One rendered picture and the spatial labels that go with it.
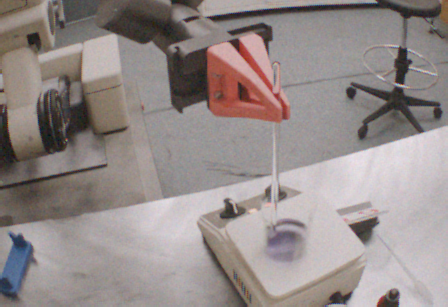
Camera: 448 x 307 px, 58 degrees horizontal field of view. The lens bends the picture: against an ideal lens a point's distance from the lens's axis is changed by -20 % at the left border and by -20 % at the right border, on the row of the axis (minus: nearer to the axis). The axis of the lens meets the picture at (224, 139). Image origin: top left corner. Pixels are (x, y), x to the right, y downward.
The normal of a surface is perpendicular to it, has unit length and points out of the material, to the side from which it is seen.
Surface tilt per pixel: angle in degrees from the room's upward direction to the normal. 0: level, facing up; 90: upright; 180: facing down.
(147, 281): 0
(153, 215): 0
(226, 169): 0
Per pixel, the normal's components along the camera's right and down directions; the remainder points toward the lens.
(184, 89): 0.51, 0.51
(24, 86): 0.22, 0.18
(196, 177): -0.05, -0.79
